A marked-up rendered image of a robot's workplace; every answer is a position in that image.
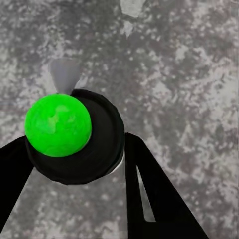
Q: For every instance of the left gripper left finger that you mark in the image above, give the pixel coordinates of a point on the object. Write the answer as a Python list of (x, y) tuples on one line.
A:
[(15, 169)]

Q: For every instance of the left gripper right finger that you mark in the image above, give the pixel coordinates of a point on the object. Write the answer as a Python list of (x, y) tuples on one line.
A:
[(174, 219)]

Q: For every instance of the insectifuge atomizer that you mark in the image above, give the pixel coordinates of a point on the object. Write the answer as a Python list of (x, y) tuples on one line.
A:
[(75, 136)]

